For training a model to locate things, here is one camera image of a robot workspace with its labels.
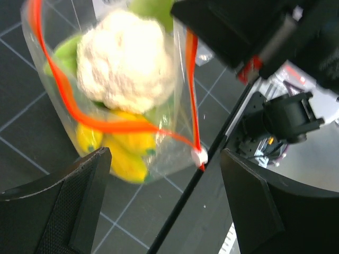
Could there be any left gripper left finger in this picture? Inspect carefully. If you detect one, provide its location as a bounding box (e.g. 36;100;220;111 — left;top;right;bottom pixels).
1;148;112;253

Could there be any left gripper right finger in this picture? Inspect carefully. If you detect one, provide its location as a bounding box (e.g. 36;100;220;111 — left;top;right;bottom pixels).
220;149;338;253

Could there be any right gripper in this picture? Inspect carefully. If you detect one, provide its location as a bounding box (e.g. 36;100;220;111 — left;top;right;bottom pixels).
171;0;338;93

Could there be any yellow banana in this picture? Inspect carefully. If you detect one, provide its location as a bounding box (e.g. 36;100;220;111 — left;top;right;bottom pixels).
76;123;156;184

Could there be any cauliflower toy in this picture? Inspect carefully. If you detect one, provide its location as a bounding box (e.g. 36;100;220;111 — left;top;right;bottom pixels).
54;1;177;114

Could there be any red zipper clear bag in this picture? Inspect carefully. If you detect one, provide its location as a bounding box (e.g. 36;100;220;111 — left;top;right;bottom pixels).
21;1;208;184

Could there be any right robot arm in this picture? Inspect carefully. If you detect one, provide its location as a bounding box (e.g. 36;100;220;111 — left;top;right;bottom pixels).
171;1;338;143

